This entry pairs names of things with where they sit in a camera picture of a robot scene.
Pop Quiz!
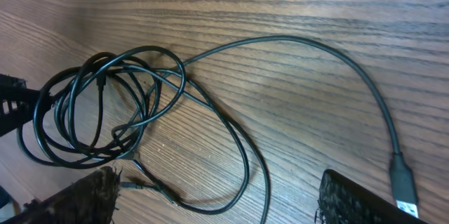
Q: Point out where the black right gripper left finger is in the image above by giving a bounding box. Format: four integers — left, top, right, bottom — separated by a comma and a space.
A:
4, 166, 120, 224

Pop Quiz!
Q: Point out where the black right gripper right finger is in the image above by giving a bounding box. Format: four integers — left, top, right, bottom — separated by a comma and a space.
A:
314, 169, 425, 224

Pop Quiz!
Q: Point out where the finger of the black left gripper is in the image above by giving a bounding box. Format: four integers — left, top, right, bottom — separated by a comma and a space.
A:
1, 74, 41, 136

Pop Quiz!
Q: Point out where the black USB-A cable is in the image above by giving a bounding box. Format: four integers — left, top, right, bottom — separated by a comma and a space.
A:
145, 34, 420, 218

